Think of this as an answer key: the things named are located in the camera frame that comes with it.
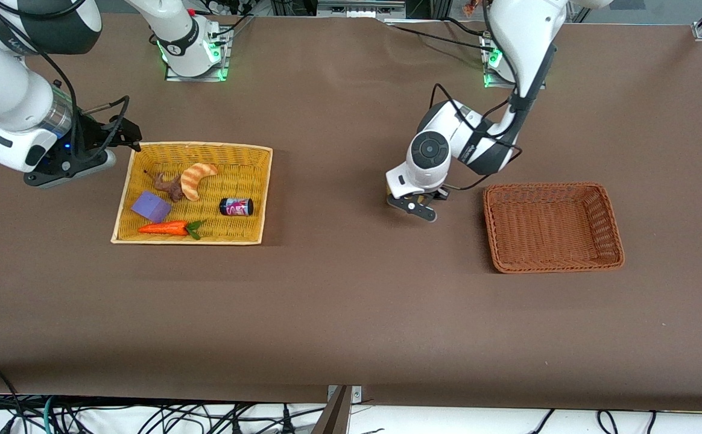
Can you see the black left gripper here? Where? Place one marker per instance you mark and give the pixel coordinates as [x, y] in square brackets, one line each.
[437, 194]

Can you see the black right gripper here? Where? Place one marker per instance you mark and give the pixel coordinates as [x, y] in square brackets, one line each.
[93, 136]

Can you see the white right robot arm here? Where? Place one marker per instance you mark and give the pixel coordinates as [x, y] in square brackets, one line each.
[1, 90]

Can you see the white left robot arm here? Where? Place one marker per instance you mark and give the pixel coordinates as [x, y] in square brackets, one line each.
[429, 150]

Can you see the brown toy dinosaur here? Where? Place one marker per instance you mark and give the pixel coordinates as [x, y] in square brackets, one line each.
[173, 188]

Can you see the purple foam block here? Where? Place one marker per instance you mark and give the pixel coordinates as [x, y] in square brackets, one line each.
[151, 206]

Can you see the toy croissant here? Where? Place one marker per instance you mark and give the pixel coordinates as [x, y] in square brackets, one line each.
[193, 181]

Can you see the orange toy carrot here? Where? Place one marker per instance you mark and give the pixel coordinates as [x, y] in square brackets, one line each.
[164, 228]

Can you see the brown wicker basket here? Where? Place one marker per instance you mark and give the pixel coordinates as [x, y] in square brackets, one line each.
[550, 229]

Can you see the brown table cover sheet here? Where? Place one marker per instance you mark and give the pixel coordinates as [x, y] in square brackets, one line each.
[375, 301]

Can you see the small black can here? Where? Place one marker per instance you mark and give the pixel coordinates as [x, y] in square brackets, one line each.
[236, 207]

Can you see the yellow wicker basket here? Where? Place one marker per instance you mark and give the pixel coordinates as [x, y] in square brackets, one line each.
[248, 235]

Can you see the grey background device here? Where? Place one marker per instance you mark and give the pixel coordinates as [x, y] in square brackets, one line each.
[357, 9]

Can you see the brown slanted bar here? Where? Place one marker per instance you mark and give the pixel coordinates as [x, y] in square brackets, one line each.
[334, 416]

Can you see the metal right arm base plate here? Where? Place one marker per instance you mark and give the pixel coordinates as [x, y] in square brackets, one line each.
[176, 77]

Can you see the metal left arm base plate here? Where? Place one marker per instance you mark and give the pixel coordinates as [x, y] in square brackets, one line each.
[491, 83]

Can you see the metal table edge bracket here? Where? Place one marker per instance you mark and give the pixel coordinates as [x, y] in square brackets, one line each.
[356, 395]

